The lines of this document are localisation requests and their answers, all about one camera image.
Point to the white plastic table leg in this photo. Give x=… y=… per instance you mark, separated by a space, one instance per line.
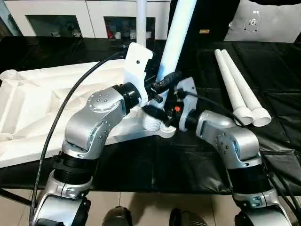
x=142 y=23
x=244 y=89
x=174 y=47
x=231 y=89

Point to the white plastic table top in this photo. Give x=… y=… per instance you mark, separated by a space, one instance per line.
x=35 y=106

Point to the small white cup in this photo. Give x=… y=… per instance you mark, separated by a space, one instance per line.
x=133 y=34
x=149 y=34
x=117 y=35

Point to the black work mat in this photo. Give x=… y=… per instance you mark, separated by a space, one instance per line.
x=164 y=164

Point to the black furniture with yellow label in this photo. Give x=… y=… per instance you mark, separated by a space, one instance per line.
x=211 y=16

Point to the white glass-door cabinet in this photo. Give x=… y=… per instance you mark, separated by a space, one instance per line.
x=91 y=18

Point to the dark right robot foot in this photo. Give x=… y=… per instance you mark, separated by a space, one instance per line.
x=185 y=217

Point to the dark robot foot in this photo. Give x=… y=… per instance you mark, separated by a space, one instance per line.
x=185 y=217
x=117 y=216

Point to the dark left robot foot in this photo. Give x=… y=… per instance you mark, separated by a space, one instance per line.
x=117 y=216

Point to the black floor stand leg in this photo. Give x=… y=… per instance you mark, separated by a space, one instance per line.
x=16 y=196

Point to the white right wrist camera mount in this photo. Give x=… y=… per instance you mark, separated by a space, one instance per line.
x=190 y=94

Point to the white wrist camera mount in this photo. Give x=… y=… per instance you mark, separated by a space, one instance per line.
x=190 y=94
x=137 y=63

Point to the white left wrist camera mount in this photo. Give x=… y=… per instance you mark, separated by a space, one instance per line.
x=137 y=63

